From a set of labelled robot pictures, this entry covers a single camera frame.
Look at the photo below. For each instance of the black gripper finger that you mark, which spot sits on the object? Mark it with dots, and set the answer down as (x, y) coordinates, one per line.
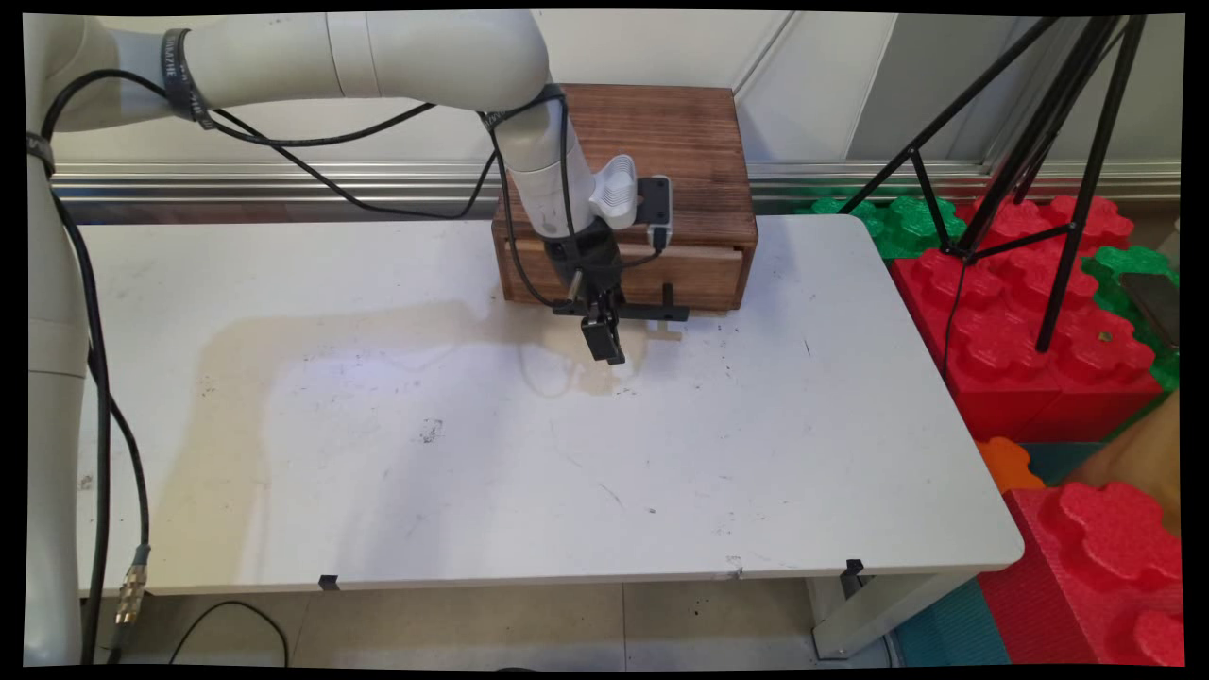
(597, 338)
(618, 340)

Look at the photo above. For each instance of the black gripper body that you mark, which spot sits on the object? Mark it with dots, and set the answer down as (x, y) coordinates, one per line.
(586, 264)

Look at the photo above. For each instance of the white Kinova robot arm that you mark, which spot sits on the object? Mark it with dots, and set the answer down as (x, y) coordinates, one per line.
(425, 57)

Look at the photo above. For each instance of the brown wooden drawer cabinet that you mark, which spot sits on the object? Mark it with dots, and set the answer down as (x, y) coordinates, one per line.
(689, 142)

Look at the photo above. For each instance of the green foam block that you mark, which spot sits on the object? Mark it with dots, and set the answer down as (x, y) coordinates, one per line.
(1119, 274)
(902, 222)

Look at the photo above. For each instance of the black table edge clip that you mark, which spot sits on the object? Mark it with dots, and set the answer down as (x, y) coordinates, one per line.
(853, 574)
(329, 582)

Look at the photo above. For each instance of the white table leg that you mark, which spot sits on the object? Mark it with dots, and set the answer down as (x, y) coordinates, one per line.
(874, 609)

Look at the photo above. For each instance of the large red foam block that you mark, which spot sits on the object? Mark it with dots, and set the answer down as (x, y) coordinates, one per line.
(1020, 331)

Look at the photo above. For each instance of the orange foam piece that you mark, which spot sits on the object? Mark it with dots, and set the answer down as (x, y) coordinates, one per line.
(1009, 463)

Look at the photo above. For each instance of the teal foam mat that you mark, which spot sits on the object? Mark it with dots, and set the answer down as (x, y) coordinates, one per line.
(954, 628)

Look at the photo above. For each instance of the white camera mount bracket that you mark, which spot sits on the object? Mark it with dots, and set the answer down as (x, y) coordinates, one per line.
(614, 189)

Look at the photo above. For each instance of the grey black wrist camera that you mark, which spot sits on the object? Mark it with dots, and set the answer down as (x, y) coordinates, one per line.
(655, 210)

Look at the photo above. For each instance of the black camera tripod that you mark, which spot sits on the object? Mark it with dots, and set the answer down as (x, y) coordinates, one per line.
(1058, 142)

